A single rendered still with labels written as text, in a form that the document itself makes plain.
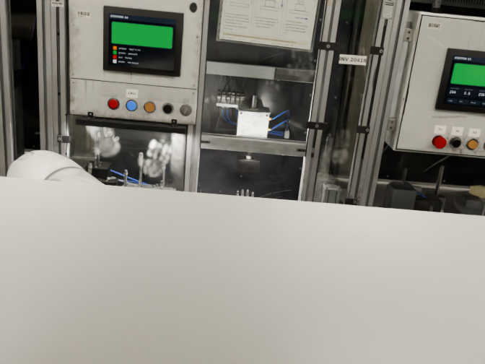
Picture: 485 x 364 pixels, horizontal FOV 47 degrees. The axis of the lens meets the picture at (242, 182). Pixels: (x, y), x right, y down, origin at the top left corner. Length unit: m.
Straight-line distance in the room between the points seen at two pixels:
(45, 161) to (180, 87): 0.80
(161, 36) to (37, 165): 0.80
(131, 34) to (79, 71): 0.22
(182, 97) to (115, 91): 0.22
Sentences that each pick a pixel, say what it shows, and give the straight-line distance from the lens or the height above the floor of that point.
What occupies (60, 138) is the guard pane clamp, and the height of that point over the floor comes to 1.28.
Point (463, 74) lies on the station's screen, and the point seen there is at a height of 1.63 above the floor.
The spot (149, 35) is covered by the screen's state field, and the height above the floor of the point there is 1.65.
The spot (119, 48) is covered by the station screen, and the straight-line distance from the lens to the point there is 1.86.
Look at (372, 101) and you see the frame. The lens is 1.94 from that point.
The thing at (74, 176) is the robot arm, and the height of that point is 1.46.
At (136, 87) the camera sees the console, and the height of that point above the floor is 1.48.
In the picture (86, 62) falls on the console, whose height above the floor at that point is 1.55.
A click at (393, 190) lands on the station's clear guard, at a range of 2.08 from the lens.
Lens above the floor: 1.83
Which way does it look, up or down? 20 degrees down
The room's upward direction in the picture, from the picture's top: 6 degrees clockwise
